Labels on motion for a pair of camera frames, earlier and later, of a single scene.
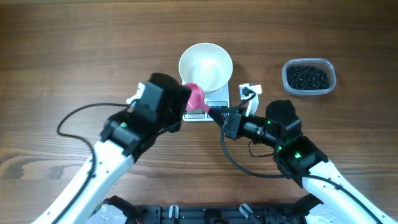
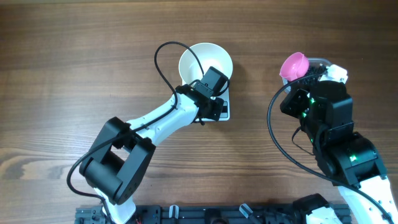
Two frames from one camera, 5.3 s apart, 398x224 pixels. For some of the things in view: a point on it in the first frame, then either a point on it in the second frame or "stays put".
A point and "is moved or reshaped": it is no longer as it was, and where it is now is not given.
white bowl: (208, 65) stays put
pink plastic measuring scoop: (196, 98) is moved or reshaped
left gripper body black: (171, 117) to (216, 110)
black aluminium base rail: (150, 213) stays put
